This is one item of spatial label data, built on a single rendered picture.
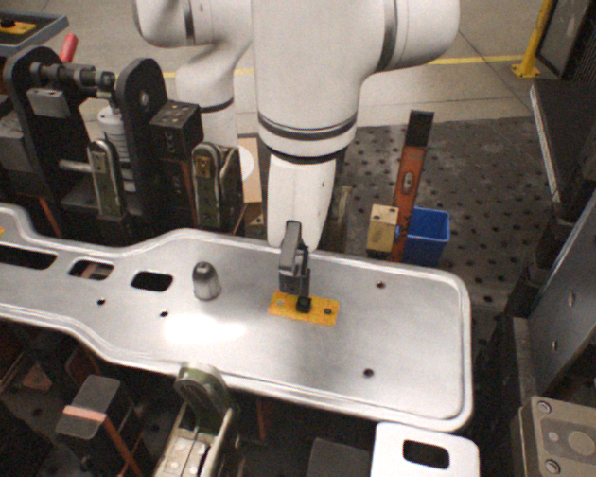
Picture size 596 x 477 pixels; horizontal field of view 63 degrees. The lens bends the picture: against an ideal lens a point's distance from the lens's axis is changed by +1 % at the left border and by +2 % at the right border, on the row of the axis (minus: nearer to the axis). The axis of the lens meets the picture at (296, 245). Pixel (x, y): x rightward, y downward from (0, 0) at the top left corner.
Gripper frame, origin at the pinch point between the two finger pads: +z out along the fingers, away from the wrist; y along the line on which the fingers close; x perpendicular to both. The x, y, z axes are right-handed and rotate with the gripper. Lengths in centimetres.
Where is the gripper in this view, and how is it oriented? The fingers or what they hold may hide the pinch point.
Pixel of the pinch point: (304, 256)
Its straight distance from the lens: 53.0
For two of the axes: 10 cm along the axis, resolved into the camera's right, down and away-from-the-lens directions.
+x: 9.7, 1.6, -1.6
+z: 0.0, 7.0, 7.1
